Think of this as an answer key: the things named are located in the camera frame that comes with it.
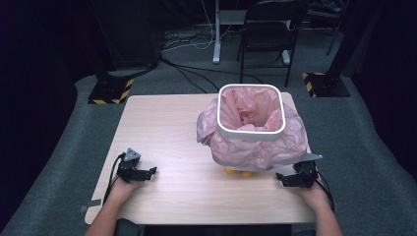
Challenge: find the white floor cable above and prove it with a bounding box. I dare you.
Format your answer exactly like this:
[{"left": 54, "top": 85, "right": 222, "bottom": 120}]
[{"left": 161, "top": 0, "right": 232, "bottom": 53}]

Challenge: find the white bin rim ring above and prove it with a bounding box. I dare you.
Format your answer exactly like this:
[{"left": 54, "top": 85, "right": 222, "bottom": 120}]
[{"left": 216, "top": 84, "right": 286, "bottom": 143}]

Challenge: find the person's right hand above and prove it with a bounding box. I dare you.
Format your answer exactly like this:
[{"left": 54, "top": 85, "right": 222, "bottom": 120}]
[{"left": 290, "top": 181, "right": 329, "bottom": 210}]

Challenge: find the person's left hand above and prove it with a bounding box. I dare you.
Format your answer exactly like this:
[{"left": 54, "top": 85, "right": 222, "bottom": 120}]
[{"left": 108, "top": 176, "right": 146, "bottom": 202}]

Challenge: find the black folding chair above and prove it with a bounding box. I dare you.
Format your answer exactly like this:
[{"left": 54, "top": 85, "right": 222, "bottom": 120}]
[{"left": 236, "top": 0, "right": 310, "bottom": 89}]

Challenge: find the dark furniture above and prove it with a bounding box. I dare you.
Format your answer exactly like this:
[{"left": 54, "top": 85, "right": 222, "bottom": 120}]
[{"left": 307, "top": 0, "right": 350, "bottom": 57}]

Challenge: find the grey tape piece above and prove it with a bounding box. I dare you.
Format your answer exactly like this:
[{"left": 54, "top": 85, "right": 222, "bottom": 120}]
[{"left": 80, "top": 199, "right": 103, "bottom": 213}]

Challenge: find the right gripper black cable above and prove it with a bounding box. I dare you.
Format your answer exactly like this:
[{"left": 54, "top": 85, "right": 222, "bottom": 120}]
[{"left": 315, "top": 169, "right": 336, "bottom": 213}]

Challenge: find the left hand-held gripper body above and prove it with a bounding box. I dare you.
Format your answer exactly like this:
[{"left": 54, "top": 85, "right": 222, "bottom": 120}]
[{"left": 116, "top": 147, "right": 149, "bottom": 183}]

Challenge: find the black floor cable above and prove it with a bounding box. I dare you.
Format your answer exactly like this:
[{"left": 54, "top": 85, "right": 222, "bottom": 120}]
[
  {"left": 159, "top": 54, "right": 221, "bottom": 94},
  {"left": 173, "top": 63, "right": 266, "bottom": 85}
]

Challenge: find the black stand with striped base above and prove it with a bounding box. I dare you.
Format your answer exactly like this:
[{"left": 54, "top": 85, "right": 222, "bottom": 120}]
[
  {"left": 87, "top": 0, "right": 136, "bottom": 105},
  {"left": 301, "top": 0, "right": 360, "bottom": 98}
]

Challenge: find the pink plastic trash bag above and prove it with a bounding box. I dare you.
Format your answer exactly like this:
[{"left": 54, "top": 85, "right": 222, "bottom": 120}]
[{"left": 196, "top": 86, "right": 310, "bottom": 173}]

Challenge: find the white desk frame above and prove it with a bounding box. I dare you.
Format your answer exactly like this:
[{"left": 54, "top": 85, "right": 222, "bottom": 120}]
[{"left": 211, "top": 0, "right": 291, "bottom": 66}]

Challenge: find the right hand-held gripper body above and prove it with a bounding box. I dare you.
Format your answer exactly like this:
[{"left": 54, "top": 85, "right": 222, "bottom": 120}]
[{"left": 288, "top": 152, "right": 324, "bottom": 190}]

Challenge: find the black chair armrest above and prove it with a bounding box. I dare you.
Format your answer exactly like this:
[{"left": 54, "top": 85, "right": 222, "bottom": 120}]
[
  {"left": 292, "top": 228, "right": 318, "bottom": 236},
  {"left": 114, "top": 218, "right": 143, "bottom": 236}
]

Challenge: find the black curtain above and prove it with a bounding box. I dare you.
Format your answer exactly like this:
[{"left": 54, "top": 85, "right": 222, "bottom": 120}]
[
  {"left": 0, "top": 0, "right": 82, "bottom": 230},
  {"left": 343, "top": 0, "right": 417, "bottom": 183}
]

